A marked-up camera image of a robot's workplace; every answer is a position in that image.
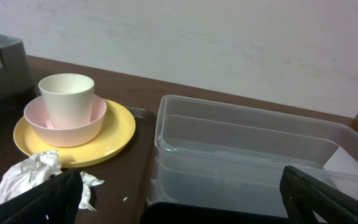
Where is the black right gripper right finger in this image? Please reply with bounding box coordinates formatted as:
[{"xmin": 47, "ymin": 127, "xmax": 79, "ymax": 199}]
[{"xmin": 280, "ymin": 166, "xmax": 358, "ymax": 224}]

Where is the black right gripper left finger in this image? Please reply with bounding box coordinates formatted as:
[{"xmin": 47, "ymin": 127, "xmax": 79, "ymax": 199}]
[{"xmin": 0, "ymin": 169, "xmax": 83, "ymax": 223}]

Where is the cream cup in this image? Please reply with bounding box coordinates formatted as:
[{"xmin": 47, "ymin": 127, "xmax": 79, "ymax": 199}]
[{"xmin": 38, "ymin": 73, "xmax": 94, "ymax": 129}]

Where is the black waste bin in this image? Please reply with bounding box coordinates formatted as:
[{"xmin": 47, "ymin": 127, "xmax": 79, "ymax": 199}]
[{"xmin": 140, "ymin": 202, "xmax": 295, "ymax": 224}]

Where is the grey dishwasher rack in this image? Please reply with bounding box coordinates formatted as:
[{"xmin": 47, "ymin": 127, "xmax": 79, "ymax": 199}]
[{"xmin": 0, "ymin": 34, "xmax": 34, "ymax": 101}]

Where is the crumpled white napkin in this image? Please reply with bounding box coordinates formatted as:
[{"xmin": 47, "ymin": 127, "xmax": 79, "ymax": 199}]
[{"xmin": 0, "ymin": 150, "xmax": 104, "ymax": 211}]

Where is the dark brown serving tray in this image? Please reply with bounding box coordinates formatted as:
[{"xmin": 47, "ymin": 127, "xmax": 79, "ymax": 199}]
[{"xmin": 0, "ymin": 93, "xmax": 158, "ymax": 223}]

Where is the yellow plate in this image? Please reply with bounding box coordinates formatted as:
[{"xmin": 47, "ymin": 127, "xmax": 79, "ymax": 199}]
[{"xmin": 13, "ymin": 99, "xmax": 136, "ymax": 168}]

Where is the clear plastic bin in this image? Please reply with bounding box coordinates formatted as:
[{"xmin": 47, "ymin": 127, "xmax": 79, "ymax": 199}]
[{"xmin": 146, "ymin": 95, "xmax": 358, "ymax": 217}]

